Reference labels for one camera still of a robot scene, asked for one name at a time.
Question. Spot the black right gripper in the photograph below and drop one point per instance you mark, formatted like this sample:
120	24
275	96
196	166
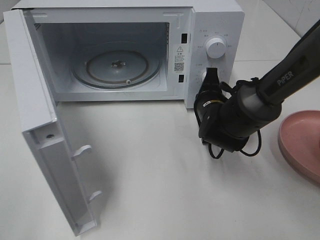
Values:
208	95

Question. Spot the white microwave oven body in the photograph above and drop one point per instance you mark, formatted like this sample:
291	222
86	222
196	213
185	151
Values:
180	27

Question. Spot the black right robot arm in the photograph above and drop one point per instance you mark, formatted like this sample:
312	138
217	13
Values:
247	107

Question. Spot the upper white power knob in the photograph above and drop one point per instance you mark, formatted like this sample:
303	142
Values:
216	47

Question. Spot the pink round plate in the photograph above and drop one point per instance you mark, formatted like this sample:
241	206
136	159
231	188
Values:
299	143

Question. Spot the lower white timer knob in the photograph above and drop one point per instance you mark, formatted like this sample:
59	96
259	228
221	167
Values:
203	76

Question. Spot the white microwave door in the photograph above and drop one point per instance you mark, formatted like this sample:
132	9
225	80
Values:
41	126

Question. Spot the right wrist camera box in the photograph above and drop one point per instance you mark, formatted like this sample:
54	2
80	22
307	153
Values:
220	140

